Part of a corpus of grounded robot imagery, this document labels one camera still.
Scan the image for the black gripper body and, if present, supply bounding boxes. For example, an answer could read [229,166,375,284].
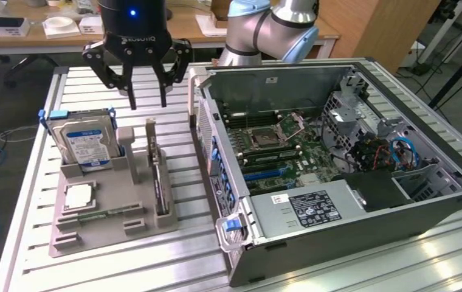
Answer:
[99,0,175,66]

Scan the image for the green graphics card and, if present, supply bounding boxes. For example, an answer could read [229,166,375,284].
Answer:
[144,117,172,215]

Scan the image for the small white box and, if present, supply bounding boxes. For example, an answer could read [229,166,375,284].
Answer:
[79,16,105,35]

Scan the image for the white papers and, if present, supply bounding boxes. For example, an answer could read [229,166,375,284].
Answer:
[193,13,231,38]

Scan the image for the wooden desk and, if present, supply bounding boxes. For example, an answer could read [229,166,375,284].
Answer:
[0,0,343,57]

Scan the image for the black office chair base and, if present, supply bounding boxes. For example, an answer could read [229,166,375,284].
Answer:
[3,54,60,89]

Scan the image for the blue disk carrier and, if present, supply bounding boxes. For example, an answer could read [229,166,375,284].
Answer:
[37,106,119,159]

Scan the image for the cardboard box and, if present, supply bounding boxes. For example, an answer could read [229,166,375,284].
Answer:
[211,0,232,22]

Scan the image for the white box with black lid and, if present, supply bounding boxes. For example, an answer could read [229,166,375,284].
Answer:
[0,16,32,38]

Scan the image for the black RAM slot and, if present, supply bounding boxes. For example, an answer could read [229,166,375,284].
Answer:
[237,145,300,156]
[228,118,283,128]
[225,111,279,120]
[227,114,281,124]
[223,108,277,118]
[240,150,304,162]

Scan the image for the silver hard disk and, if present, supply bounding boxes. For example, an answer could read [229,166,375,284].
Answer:
[51,114,117,170]

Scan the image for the CPU socket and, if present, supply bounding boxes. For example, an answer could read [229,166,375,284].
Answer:
[251,127,285,150]

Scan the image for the metal socket cover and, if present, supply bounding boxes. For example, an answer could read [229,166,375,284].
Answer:
[275,111,311,138]

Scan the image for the blue expansion slot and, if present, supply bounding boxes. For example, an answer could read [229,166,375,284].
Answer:
[243,169,288,181]

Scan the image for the perforated metal disk bay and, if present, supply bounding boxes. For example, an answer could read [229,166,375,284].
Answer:
[319,90,383,144]

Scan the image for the green motherboard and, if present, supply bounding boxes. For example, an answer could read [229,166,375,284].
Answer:
[219,103,348,197]

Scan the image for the silver CPU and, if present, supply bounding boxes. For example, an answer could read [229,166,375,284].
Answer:
[63,184,96,210]

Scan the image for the green RAM stick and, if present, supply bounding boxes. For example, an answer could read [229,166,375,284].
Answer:
[63,208,141,223]

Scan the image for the silver chipset heat sink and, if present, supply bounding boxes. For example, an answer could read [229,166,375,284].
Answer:
[297,174,325,187]

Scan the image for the wooden cabinet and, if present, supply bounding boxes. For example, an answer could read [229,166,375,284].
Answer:
[320,0,445,74]

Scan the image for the grey parts rack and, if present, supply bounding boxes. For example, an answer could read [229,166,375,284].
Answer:
[48,127,180,259]

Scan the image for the blue case latch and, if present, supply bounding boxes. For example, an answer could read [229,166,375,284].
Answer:
[223,219,243,234]

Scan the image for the grey power supply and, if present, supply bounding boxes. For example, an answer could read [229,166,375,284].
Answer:
[249,179,369,240]

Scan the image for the white floor box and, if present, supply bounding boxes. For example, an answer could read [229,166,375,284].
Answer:
[400,41,427,69]

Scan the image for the black power adapter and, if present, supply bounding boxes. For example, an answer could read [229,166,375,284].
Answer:
[412,62,433,77]

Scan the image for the black plastic shroud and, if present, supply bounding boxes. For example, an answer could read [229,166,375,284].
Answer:
[344,169,416,213]

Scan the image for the black stand pole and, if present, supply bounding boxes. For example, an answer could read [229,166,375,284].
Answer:
[428,18,462,110]

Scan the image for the grey metal disk bay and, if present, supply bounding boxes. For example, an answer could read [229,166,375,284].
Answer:
[391,164,461,203]

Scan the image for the open black PC case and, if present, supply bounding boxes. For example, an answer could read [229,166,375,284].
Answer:
[188,59,462,288]

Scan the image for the grey floor cable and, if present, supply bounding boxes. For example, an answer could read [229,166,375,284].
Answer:
[0,124,40,142]

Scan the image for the red wire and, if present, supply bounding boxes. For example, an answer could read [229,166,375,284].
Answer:
[371,145,385,170]

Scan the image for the blue wire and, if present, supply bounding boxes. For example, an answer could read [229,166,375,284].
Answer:
[391,137,421,167]

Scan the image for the white table frame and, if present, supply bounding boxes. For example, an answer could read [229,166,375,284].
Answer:
[417,0,462,86]

